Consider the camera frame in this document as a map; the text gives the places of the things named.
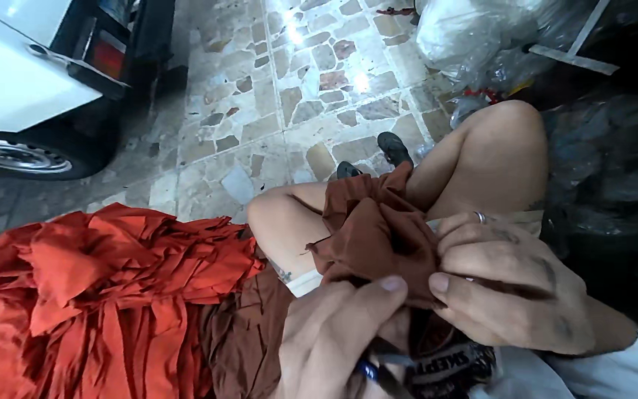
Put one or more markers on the person's left hand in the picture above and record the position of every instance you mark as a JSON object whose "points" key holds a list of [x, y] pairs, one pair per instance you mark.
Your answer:
{"points": [[319, 338]]}

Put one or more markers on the person's right hand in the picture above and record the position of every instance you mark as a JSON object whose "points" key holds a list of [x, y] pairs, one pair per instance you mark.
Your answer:
{"points": [[540, 299]]}

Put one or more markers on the person's left fingers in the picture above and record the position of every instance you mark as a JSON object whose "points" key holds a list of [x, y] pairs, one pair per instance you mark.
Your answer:
{"points": [[395, 331]]}

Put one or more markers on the person's right fingers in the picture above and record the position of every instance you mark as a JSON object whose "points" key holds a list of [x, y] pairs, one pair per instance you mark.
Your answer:
{"points": [[460, 230]]}

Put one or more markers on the person's right thumb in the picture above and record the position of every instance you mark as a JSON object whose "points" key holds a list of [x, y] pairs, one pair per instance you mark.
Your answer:
{"points": [[474, 302]]}

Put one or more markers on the person's right index finger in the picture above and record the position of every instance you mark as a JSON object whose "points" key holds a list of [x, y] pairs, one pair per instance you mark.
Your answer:
{"points": [[488, 266]]}

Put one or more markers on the person's left thumb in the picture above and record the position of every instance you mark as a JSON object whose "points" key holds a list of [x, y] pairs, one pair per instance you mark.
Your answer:
{"points": [[371, 307]]}

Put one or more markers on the reddish-brown cloth piece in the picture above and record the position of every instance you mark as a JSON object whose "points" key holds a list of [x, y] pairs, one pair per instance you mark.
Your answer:
{"points": [[374, 233]]}

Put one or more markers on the blue and black tool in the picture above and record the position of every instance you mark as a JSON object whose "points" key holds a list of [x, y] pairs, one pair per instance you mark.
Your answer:
{"points": [[369, 369]]}

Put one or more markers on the person's legs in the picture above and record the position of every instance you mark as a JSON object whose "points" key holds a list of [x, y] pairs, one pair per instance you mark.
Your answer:
{"points": [[496, 160]]}

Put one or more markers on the pile of dark brown cloth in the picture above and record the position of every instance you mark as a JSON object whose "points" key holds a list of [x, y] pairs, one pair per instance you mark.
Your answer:
{"points": [[250, 338]]}

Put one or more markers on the person's body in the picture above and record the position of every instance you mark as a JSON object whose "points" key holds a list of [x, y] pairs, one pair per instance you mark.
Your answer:
{"points": [[607, 368]]}

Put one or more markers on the dark transparent plastic bags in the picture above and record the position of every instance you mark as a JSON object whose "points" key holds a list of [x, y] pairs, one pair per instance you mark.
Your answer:
{"points": [[601, 149]]}

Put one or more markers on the clear white plastic bag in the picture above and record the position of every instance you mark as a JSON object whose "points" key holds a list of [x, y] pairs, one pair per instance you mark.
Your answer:
{"points": [[457, 39]]}

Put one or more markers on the grey metal T-shaped bar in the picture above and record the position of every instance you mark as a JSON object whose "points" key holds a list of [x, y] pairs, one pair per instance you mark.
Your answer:
{"points": [[574, 57]]}

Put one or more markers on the red scrap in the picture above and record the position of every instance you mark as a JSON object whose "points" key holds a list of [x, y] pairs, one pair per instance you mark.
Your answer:
{"points": [[396, 11]]}

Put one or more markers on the pile of red cloth pieces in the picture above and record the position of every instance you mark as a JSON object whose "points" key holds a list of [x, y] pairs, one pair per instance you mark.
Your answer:
{"points": [[75, 266]]}

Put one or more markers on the white car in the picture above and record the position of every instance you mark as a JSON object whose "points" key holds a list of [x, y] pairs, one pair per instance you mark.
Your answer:
{"points": [[25, 61]]}

